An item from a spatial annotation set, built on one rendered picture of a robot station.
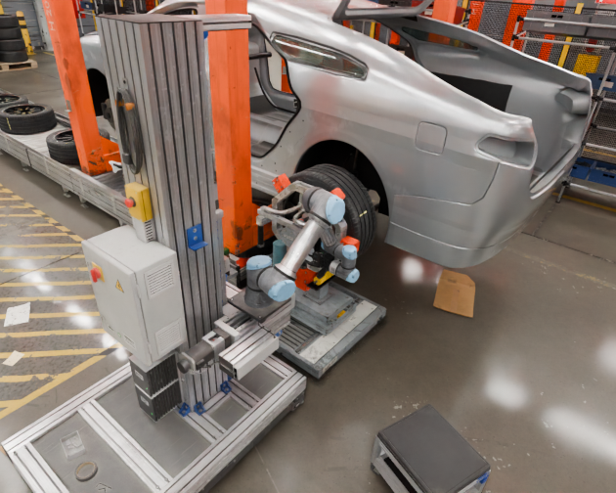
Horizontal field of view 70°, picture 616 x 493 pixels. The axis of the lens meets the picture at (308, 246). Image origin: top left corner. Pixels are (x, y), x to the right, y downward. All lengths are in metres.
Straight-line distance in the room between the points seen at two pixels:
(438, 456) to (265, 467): 0.88
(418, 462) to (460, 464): 0.19
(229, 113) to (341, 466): 2.01
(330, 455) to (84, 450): 1.22
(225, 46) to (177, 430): 1.99
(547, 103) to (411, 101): 1.77
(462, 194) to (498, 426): 1.37
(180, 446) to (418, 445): 1.13
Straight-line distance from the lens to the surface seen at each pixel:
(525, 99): 4.13
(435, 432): 2.37
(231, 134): 2.69
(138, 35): 1.58
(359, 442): 2.67
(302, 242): 1.94
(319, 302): 3.09
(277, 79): 7.97
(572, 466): 3.00
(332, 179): 2.62
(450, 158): 2.48
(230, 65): 2.61
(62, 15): 4.24
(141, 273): 1.73
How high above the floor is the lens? 2.17
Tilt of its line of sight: 32 degrees down
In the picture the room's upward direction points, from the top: 3 degrees clockwise
